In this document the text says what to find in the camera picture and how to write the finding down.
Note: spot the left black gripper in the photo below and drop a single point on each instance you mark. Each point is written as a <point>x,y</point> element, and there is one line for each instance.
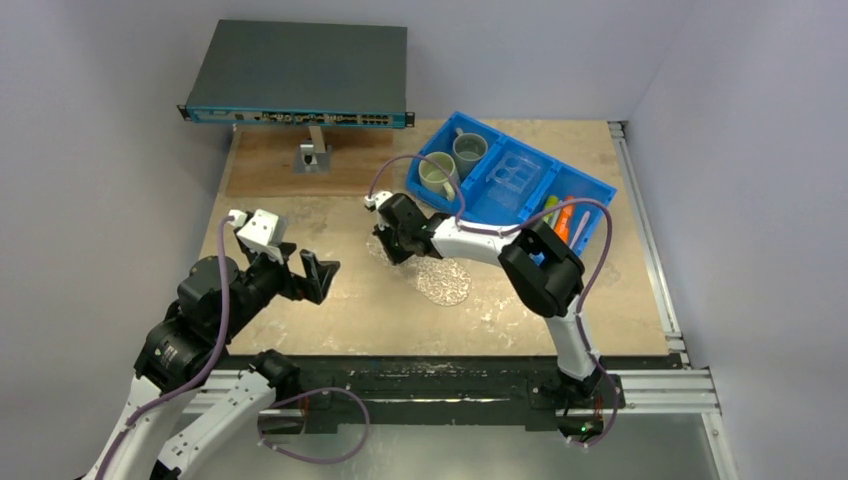
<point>318,272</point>

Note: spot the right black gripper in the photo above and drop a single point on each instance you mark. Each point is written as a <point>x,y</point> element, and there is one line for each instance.
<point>394,240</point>

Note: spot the light green mug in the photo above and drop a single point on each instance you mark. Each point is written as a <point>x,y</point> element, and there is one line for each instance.
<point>438,173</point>

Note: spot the clear textured oval tray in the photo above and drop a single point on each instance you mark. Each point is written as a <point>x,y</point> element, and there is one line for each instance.
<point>443,282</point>

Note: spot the blue plastic divided bin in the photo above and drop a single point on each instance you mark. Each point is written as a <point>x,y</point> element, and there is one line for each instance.
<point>555,178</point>

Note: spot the clear plastic holder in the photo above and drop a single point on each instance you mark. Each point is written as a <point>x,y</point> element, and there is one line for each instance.
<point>511,179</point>

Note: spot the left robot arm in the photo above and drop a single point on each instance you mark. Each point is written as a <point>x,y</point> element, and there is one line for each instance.
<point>214,303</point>

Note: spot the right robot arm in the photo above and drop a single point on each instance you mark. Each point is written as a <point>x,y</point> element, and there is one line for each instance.
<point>545,273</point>

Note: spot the grey mug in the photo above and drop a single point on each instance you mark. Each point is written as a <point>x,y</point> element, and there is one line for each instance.
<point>467,150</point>

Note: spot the wooden base board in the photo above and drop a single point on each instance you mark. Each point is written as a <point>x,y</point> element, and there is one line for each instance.
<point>289,162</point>

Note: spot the metal switch stand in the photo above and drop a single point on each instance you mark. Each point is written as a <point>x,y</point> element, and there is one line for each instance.
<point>313,155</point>

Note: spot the black aluminium base frame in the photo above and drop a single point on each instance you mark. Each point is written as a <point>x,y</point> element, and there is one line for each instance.
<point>523,391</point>

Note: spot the grey network switch box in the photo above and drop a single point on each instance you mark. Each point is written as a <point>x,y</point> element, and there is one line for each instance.
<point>302,74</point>

